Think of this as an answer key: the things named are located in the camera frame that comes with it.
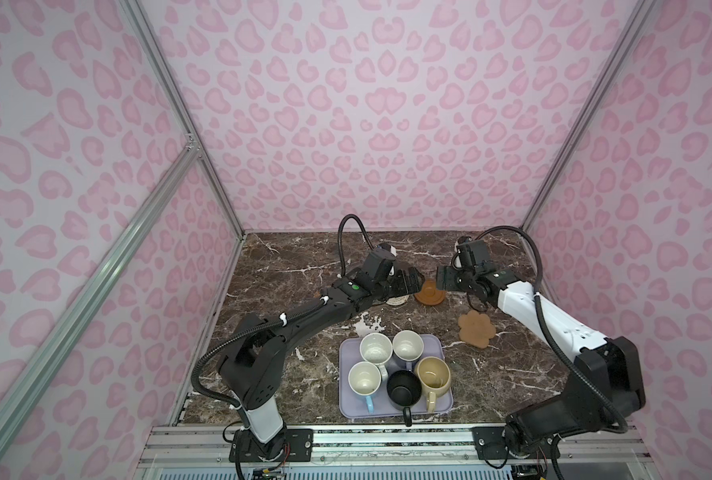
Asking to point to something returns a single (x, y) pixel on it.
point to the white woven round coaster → (397, 300)
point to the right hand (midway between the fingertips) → (452, 273)
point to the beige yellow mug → (436, 377)
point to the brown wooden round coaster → (430, 294)
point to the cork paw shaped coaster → (475, 329)
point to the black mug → (404, 390)
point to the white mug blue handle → (364, 379)
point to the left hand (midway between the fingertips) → (418, 277)
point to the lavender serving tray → (352, 405)
